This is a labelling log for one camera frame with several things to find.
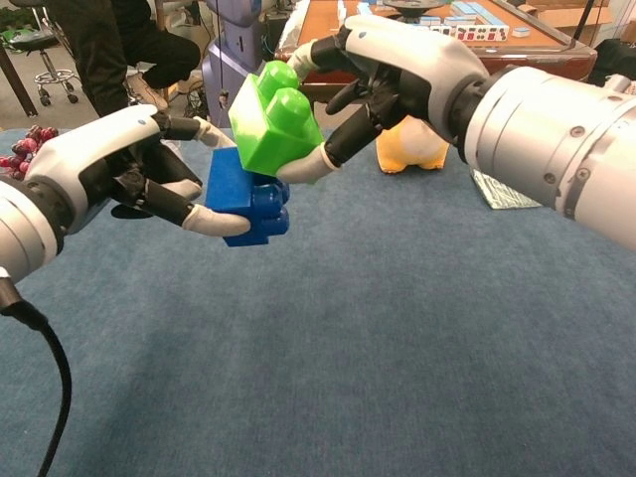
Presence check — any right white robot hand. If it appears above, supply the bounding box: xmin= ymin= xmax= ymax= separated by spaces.
xmin=277 ymin=14 xmax=491 ymax=186

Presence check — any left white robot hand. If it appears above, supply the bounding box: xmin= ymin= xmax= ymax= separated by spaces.
xmin=24 ymin=103 xmax=252 ymax=238

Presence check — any blue building block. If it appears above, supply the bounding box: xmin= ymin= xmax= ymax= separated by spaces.
xmin=204 ymin=146 xmax=292 ymax=248

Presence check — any green toy brick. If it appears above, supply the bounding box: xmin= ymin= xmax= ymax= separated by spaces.
xmin=228 ymin=60 xmax=325 ymax=186

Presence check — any red grape bunch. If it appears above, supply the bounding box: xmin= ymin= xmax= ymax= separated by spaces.
xmin=0 ymin=124 xmax=60 ymax=181

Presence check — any mahjong tile row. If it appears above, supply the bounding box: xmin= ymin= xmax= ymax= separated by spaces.
xmin=424 ymin=22 xmax=512 ymax=45

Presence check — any chrome stool black seat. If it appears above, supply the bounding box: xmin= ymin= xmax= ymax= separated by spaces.
xmin=9 ymin=0 xmax=80 ymax=108

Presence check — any yellow duck plush toy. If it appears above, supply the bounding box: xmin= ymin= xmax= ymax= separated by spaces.
xmin=375 ymin=116 xmax=451 ymax=175

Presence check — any person in black trousers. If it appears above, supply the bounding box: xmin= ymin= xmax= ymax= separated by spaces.
xmin=47 ymin=0 xmax=203 ymax=120

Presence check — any brown mahjong table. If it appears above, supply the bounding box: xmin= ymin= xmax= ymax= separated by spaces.
xmin=275 ymin=0 xmax=600 ymax=118

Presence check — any green dustpan set in bag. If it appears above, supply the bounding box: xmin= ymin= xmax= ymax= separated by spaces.
xmin=469 ymin=167 xmax=546 ymax=210

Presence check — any blue machine base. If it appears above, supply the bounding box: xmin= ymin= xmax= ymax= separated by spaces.
xmin=201 ymin=0 xmax=289 ymax=133

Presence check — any blue tablecloth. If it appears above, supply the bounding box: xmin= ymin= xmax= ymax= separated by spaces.
xmin=0 ymin=127 xmax=636 ymax=477

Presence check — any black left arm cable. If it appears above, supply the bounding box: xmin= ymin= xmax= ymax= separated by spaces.
xmin=0 ymin=277 xmax=74 ymax=477

